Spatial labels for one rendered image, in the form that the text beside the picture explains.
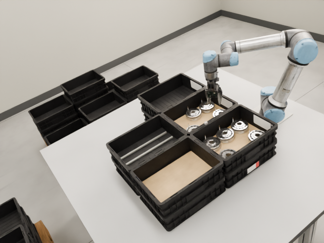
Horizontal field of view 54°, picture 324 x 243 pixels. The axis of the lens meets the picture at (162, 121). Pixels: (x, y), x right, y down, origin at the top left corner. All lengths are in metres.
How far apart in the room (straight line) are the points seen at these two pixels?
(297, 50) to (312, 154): 0.61
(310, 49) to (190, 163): 0.85
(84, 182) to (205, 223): 0.82
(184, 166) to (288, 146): 0.66
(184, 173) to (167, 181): 0.11
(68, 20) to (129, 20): 0.90
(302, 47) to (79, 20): 3.26
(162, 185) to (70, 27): 3.14
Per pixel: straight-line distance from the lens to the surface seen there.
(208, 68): 1.81
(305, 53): 1.81
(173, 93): 2.37
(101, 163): 2.16
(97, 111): 3.26
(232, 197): 1.79
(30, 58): 4.42
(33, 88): 4.55
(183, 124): 2.06
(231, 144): 1.88
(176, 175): 1.75
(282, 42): 1.93
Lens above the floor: 2.11
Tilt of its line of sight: 37 degrees down
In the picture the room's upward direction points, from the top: 13 degrees counter-clockwise
